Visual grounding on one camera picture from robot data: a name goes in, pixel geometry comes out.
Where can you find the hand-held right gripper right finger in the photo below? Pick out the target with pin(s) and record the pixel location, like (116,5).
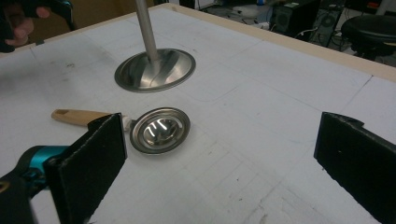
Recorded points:
(361,161)

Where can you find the black round stool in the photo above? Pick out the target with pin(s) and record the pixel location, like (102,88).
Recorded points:
(370,31)

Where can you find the black computer tower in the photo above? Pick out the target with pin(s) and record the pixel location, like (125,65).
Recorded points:
(292,18)
(327,25)

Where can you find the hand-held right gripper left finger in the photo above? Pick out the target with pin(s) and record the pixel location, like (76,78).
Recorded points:
(90,168)

